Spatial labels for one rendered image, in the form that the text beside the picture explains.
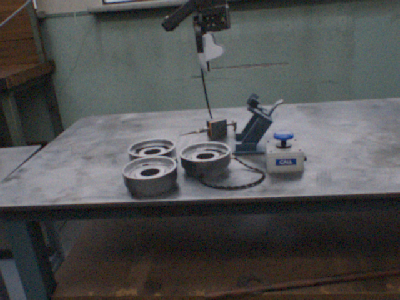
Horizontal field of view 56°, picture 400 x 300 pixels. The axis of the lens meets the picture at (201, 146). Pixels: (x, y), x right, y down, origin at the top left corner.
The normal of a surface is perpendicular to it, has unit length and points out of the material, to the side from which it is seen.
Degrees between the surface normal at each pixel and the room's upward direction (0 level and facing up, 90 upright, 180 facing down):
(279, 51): 90
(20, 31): 90
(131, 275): 0
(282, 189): 0
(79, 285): 0
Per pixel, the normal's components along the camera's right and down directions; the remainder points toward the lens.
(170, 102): -0.07, 0.36
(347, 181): -0.08, -0.93
